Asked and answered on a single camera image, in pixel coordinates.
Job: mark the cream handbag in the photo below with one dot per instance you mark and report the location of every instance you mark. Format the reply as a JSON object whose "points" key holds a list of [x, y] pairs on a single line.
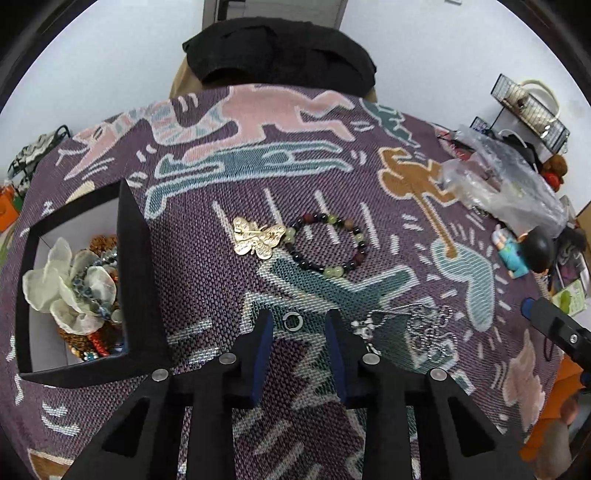
{"points": [[532, 110]]}

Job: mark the black haired cartoon figurine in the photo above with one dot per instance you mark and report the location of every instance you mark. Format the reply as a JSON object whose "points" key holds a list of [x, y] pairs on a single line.
{"points": [[531, 252]]}

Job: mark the black wire wall basket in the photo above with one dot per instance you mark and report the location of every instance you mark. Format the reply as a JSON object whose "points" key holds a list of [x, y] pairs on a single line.
{"points": [[555, 139]]}

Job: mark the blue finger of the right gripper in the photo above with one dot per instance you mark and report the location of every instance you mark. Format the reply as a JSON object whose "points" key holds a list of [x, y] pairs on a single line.
{"points": [[558, 327]]}

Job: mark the grey door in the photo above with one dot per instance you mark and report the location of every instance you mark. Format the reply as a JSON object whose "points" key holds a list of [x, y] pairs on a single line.
{"points": [[326, 13]]}

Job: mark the patterned purple woven tablecloth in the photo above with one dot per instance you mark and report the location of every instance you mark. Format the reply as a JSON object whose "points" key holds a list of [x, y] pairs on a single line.
{"points": [[272, 154]]}

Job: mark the white fabric flower clip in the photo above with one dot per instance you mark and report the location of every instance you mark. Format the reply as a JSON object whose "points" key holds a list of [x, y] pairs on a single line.
{"points": [[79, 289]]}

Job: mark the orange box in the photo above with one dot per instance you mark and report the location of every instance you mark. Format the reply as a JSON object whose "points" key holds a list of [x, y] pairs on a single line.
{"points": [[8, 212]]}

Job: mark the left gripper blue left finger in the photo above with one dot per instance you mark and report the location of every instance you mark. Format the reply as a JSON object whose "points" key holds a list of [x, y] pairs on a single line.
{"points": [[141, 440]]}

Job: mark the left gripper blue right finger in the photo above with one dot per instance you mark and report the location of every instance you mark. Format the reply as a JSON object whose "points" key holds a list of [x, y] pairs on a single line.
{"points": [[456, 439]]}

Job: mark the green white carton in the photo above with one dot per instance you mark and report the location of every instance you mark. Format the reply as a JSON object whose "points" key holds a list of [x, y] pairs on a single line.
{"points": [[571, 300]]}

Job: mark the silver chain hoop jewelry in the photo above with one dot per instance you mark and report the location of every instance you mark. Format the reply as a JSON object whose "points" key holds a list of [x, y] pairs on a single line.
{"points": [[417, 336]]}

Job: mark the gold butterfly hair clip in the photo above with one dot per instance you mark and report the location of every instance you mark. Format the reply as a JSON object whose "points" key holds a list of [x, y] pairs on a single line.
{"points": [[250, 238]]}

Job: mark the clear plastic bag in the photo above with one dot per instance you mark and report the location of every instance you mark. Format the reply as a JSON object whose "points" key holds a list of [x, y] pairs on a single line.
{"points": [[498, 180]]}

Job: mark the black square jewelry box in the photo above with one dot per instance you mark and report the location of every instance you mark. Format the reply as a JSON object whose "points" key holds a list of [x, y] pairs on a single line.
{"points": [[42, 356]]}

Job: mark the black shoe rack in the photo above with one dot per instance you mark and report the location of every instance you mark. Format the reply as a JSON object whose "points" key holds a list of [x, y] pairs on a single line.
{"points": [[26, 161]]}

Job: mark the brown plush toy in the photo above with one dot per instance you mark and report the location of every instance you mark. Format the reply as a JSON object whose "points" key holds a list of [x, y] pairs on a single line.
{"points": [[554, 170]]}

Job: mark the black jacket on chair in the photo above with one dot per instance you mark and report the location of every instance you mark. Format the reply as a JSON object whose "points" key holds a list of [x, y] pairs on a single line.
{"points": [[245, 42]]}

